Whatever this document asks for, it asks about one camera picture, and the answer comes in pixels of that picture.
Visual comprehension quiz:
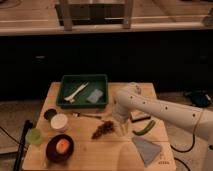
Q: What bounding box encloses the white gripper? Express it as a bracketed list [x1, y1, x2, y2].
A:
[112, 109, 130, 136]

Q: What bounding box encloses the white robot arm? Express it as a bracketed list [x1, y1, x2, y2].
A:
[112, 83, 213, 171]

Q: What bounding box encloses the brown chocolate cake slice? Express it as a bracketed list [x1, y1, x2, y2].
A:
[130, 111, 151, 123]

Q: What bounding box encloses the grey folded cloth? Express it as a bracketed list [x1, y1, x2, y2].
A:
[132, 136, 162, 166]

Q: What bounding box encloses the grey sponge in tray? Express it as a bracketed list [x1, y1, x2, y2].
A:
[87, 89, 103, 104]

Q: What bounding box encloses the metal fork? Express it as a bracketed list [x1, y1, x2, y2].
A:
[72, 112, 102, 119]

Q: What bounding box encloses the white plastic fork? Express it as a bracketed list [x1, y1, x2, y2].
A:
[64, 82, 89, 103]

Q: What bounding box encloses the orange fruit on plate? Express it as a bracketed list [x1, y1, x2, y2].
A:
[56, 139, 70, 154]

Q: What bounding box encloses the white round container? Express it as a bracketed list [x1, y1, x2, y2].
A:
[50, 114, 68, 132]

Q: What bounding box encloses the green plastic tray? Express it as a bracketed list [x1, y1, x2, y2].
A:
[56, 74, 108, 109]

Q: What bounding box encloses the small dark cup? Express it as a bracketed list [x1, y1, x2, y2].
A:
[44, 108, 57, 121]

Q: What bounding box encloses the dark brown plate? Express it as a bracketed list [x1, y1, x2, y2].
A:
[46, 134, 74, 163]

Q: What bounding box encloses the dark object right floor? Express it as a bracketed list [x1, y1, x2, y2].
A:
[184, 91, 211, 108]

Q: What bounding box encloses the green plastic cup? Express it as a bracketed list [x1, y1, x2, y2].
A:
[25, 128, 43, 146]

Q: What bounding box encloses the black stand left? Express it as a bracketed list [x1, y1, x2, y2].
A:
[13, 120, 33, 171]

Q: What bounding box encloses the black cable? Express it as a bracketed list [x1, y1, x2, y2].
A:
[170, 134, 197, 171]

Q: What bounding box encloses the wooden frame on counter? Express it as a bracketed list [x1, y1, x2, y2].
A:
[55, 0, 134, 31]

